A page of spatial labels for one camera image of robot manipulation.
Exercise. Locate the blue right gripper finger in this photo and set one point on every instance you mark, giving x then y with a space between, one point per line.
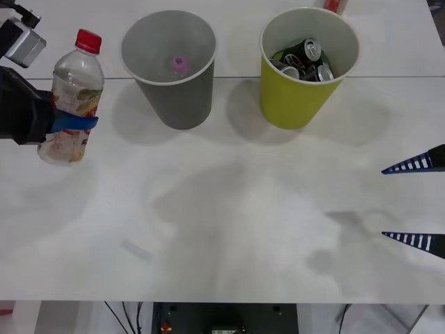
429 160
429 241

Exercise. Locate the silver-topped drink can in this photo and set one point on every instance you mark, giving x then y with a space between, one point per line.
325 73
288 70

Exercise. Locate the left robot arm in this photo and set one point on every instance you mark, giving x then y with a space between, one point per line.
26 45

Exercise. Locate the yellow-green plastic bin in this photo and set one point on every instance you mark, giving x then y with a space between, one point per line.
295 101

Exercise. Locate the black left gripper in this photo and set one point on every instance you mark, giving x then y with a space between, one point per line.
24 111

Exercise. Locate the white table leg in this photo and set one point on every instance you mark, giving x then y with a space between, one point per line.
27 317

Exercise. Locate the black drink can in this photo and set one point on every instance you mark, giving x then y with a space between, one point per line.
312 48

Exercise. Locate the black robot torso base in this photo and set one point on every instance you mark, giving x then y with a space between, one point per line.
222 318

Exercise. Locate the dark can with red print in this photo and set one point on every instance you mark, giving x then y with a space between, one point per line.
296 60

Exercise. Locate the grey plastic bin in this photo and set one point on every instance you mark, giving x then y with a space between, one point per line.
184 101

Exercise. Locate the clear bottle with red cap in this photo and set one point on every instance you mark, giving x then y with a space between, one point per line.
78 80

